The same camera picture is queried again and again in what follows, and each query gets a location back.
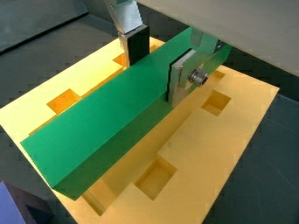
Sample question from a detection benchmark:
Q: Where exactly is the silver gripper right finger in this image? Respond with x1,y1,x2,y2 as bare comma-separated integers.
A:
167,28,227,107

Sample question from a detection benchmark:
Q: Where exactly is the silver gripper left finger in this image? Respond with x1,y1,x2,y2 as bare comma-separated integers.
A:
103,0,150,67

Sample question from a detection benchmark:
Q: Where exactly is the purple cross-shaped block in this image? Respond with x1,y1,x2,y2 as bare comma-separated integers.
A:
0,181,54,224

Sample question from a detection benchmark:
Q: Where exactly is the yellow slotted board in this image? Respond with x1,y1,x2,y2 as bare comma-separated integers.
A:
0,42,277,224

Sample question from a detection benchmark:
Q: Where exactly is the green long block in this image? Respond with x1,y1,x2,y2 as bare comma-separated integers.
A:
22,29,231,200

